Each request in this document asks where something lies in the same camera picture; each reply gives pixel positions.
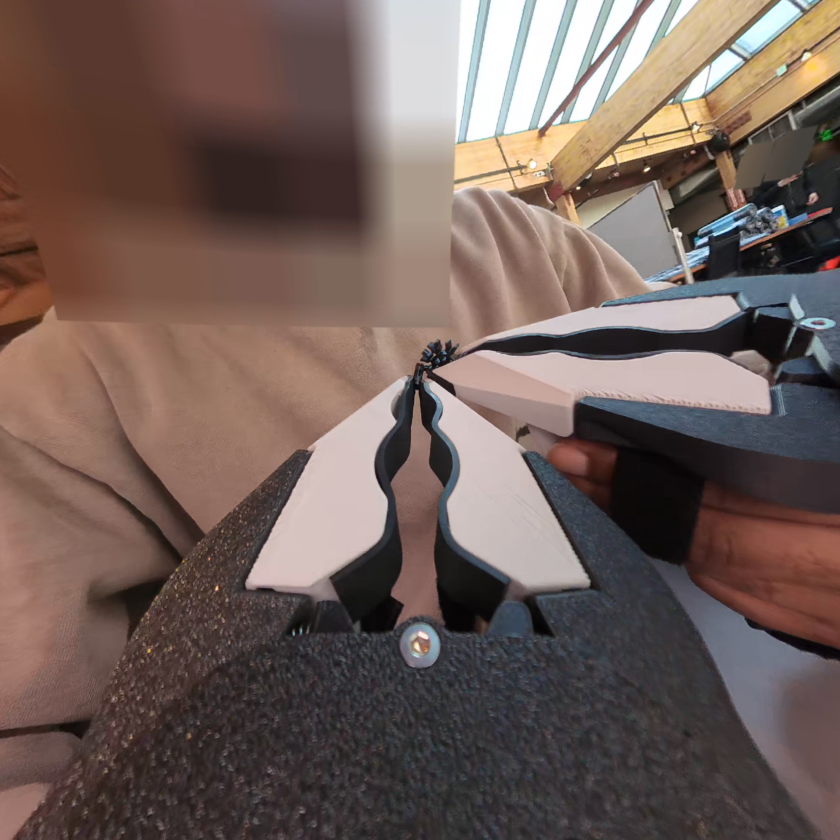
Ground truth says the person's brown hoodie torso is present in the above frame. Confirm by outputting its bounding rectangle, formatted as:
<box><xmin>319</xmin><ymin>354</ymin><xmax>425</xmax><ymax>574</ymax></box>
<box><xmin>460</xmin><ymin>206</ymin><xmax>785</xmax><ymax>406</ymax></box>
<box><xmin>0</xmin><ymin>187</ymin><xmax>657</xmax><ymax>840</ymax></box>

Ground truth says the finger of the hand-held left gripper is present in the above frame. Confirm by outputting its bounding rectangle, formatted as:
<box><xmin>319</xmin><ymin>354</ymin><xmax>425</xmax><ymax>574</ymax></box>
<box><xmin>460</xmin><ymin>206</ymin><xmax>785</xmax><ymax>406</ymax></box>
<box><xmin>462</xmin><ymin>295</ymin><xmax>754</xmax><ymax>358</ymax></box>
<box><xmin>430</xmin><ymin>350</ymin><xmax>774</xmax><ymax>438</ymax></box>

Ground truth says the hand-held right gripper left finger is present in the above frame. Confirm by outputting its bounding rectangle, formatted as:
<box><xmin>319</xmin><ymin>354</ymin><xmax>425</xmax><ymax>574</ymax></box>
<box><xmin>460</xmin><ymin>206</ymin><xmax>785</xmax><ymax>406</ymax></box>
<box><xmin>246</xmin><ymin>379</ymin><xmax>417</xmax><ymax>632</ymax></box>

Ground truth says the wooden ceiling beam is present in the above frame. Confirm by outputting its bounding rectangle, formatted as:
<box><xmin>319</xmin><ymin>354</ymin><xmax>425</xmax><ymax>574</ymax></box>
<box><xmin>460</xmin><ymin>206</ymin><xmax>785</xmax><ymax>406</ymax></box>
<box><xmin>550</xmin><ymin>0</ymin><xmax>782</xmax><ymax>191</ymax></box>

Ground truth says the skylight window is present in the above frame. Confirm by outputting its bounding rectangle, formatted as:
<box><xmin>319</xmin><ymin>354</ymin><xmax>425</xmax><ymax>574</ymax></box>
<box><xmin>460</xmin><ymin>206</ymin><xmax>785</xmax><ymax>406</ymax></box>
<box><xmin>456</xmin><ymin>0</ymin><xmax>821</xmax><ymax>142</ymax></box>

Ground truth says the person's left hand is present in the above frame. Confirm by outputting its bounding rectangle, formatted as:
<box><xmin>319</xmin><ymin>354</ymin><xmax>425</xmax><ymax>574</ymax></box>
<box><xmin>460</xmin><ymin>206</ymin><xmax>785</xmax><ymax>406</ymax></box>
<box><xmin>548</xmin><ymin>438</ymin><xmax>840</xmax><ymax>651</ymax></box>

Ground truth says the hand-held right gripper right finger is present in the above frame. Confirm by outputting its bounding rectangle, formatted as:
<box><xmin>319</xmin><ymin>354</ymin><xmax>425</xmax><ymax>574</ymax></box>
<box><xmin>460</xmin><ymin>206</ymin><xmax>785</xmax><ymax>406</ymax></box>
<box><xmin>420</xmin><ymin>381</ymin><xmax>592</xmax><ymax>632</ymax></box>

